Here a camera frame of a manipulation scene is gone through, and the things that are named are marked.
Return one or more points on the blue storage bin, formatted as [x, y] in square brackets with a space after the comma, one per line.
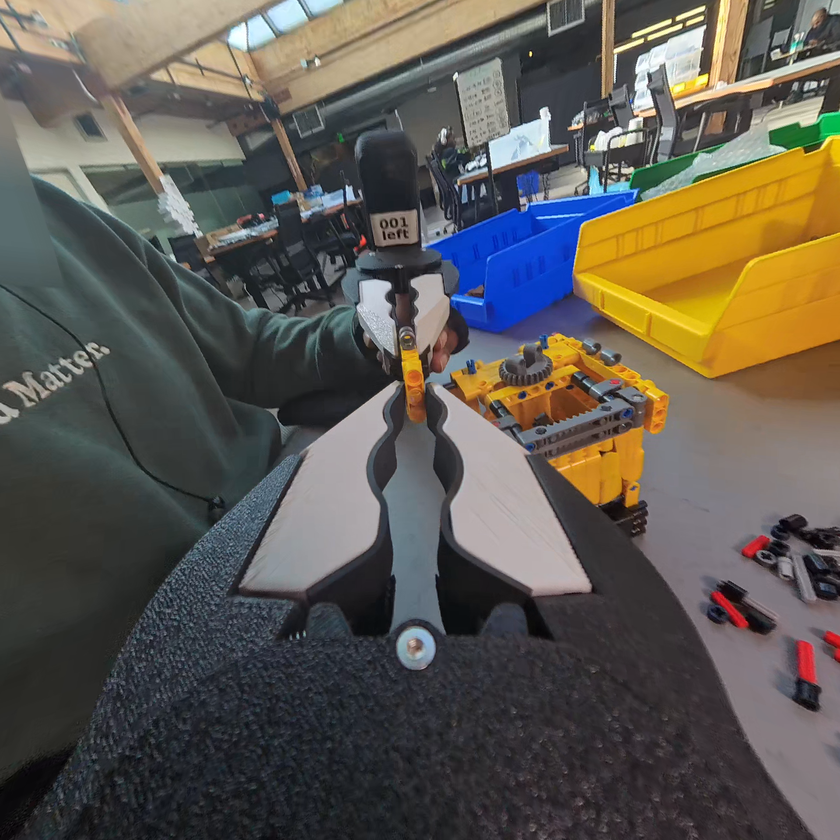
[518, 262]

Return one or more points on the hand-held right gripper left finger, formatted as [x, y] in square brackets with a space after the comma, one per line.
[321, 518]

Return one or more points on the person's left hand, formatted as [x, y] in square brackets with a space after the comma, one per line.
[443, 348]

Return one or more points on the long wooden desk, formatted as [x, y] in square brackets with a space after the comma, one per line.
[722, 85]

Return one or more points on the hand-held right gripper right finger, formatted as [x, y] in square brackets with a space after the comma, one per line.
[512, 518]

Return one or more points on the yellow storage bin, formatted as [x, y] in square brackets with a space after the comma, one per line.
[722, 275]

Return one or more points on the white sign board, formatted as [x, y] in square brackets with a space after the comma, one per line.
[484, 102]

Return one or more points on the yellow lego vehicle model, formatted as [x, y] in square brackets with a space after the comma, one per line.
[590, 433]

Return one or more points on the black utility cart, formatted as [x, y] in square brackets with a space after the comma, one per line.
[613, 148]

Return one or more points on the clear plastic bag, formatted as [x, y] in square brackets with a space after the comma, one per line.
[715, 157]

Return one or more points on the green storage bin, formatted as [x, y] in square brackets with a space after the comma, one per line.
[800, 131]

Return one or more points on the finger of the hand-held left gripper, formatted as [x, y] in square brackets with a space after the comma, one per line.
[430, 308]
[377, 315]

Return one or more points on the person's left forearm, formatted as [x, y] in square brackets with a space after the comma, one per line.
[289, 354]

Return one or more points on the pile of small lego pins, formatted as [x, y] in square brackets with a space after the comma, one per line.
[804, 676]

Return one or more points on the yellow lego beam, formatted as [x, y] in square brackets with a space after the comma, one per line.
[415, 387]

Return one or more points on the black office chair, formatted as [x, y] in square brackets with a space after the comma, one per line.
[666, 111]
[449, 190]
[302, 256]

